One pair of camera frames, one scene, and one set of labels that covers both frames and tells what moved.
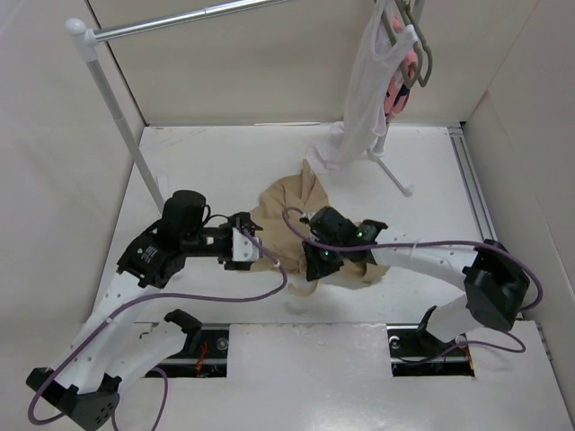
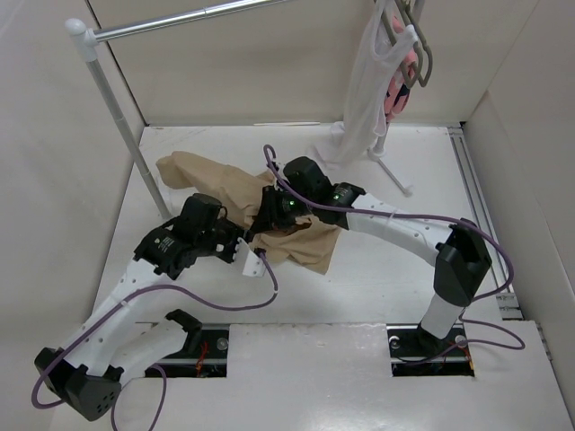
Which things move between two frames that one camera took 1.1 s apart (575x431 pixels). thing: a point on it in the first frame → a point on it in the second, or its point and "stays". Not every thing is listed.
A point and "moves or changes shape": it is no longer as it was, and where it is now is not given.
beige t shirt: x=287 y=206 moves or changes shape
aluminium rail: x=472 y=181 stays
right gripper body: x=324 y=260 → x=283 y=207
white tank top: x=365 y=113 stays
